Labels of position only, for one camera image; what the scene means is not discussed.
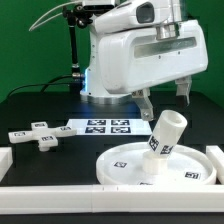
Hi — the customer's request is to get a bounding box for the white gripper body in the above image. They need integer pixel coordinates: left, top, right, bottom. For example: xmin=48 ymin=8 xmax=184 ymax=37
xmin=98 ymin=20 xmax=208 ymax=94

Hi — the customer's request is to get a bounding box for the white left fence block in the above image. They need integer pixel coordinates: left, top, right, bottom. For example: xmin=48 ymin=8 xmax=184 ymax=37
xmin=0 ymin=147 xmax=13 ymax=182

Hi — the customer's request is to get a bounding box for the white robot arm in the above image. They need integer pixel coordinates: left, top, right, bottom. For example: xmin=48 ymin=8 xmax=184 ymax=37
xmin=81 ymin=0 xmax=208 ymax=121

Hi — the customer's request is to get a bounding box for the white cable pair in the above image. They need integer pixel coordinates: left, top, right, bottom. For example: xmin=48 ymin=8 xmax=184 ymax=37
xmin=28 ymin=0 xmax=84 ymax=32

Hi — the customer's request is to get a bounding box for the white cross-shaped table base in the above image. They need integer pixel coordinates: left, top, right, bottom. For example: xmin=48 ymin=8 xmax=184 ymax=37
xmin=8 ymin=122 xmax=77 ymax=152

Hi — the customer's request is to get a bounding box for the white front fence bar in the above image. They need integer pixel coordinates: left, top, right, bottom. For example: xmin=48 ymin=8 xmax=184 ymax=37
xmin=0 ymin=185 xmax=224 ymax=215

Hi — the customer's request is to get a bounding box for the white round table top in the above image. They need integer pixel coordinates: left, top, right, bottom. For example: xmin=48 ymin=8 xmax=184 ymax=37
xmin=96 ymin=142 xmax=217 ymax=185

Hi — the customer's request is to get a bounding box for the white marker tag sheet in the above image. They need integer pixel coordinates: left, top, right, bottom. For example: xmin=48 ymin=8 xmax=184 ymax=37
xmin=67 ymin=119 xmax=152 ymax=136

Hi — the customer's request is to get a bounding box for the white right fence block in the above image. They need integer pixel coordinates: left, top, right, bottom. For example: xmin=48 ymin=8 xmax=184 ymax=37
xmin=206 ymin=145 xmax=224 ymax=185

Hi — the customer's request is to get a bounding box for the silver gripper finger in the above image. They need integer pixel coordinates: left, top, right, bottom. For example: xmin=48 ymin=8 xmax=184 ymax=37
xmin=132 ymin=88 xmax=154 ymax=121
xmin=175 ymin=76 xmax=192 ymax=106

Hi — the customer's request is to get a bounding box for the white fence block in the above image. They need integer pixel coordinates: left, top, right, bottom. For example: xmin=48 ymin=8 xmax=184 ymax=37
xmin=206 ymin=145 xmax=224 ymax=185
xmin=0 ymin=147 xmax=13 ymax=182

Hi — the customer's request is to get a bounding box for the black cable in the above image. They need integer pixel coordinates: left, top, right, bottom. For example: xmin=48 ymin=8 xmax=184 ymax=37
xmin=6 ymin=73 xmax=85 ymax=98

